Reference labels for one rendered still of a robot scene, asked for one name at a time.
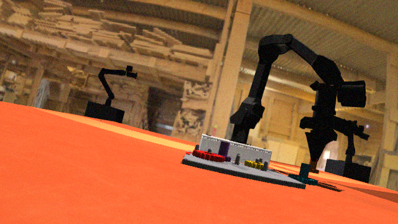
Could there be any yellow gear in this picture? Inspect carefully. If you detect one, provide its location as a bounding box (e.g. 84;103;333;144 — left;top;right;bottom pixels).
244;160;263;169

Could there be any red gear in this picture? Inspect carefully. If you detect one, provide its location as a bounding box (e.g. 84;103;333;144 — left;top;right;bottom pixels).
192;149;224;162

